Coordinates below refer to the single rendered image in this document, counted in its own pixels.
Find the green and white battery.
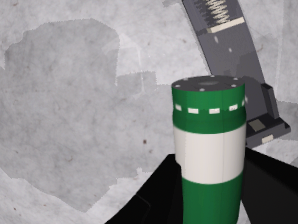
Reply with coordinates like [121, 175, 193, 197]
[172, 75, 246, 224]

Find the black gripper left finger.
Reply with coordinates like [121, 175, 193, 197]
[104, 153, 184, 224]

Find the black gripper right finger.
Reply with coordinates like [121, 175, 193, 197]
[241, 148, 298, 224]

